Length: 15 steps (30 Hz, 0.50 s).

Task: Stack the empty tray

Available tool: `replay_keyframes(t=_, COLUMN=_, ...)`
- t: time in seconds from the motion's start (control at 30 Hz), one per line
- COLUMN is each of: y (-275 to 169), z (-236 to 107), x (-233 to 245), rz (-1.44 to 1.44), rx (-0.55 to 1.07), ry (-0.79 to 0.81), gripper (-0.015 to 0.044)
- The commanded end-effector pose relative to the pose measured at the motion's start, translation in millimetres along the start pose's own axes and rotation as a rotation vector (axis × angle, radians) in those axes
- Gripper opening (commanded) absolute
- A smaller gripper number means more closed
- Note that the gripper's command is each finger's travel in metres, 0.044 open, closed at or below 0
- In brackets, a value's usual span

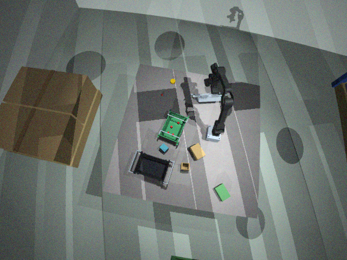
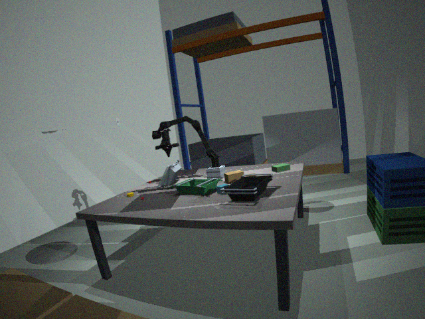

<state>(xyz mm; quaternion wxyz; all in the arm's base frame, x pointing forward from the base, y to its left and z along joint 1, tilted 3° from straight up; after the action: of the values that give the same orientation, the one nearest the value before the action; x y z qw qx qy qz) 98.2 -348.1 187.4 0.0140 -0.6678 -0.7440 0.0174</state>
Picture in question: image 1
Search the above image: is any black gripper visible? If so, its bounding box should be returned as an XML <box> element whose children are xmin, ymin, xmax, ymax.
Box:
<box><xmin>209</xmin><ymin>74</ymin><xmax>220</xmax><ymax>94</ymax></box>

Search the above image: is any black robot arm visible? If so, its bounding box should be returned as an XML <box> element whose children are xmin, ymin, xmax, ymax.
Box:
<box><xmin>204</xmin><ymin>63</ymin><xmax>234</xmax><ymax>137</ymax></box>

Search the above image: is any green plastic tray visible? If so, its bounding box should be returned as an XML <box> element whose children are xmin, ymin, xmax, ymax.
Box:
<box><xmin>157</xmin><ymin>109</ymin><xmax>189</xmax><ymax>145</ymax></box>

